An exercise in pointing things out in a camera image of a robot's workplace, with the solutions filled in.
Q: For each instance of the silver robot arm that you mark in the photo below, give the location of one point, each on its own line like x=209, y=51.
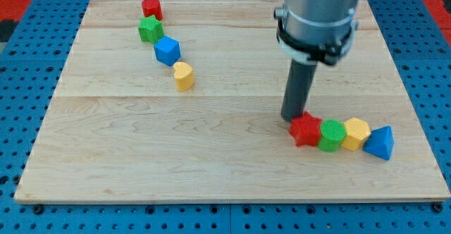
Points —
x=316, y=30

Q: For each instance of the blue triangle block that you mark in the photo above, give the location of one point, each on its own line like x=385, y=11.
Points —
x=380, y=143

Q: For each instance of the yellow heart block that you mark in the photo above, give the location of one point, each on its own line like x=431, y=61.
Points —
x=183, y=75

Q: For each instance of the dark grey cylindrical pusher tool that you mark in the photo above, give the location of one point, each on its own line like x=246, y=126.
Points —
x=300, y=78

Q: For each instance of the yellow hexagon block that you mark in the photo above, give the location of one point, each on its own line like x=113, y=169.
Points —
x=357, y=133

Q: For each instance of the red cylinder block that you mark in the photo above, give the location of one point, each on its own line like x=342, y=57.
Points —
x=152, y=8

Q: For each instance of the blue cube block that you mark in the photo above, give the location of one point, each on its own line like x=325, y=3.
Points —
x=167, y=50

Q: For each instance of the green cylinder block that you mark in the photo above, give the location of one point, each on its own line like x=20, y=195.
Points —
x=333, y=133

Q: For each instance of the green star block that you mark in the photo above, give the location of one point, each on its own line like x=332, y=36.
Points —
x=150, y=29

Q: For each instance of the wooden board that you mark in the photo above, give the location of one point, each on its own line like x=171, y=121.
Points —
x=117, y=131

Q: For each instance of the red star block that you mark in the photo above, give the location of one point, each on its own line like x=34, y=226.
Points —
x=305, y=130

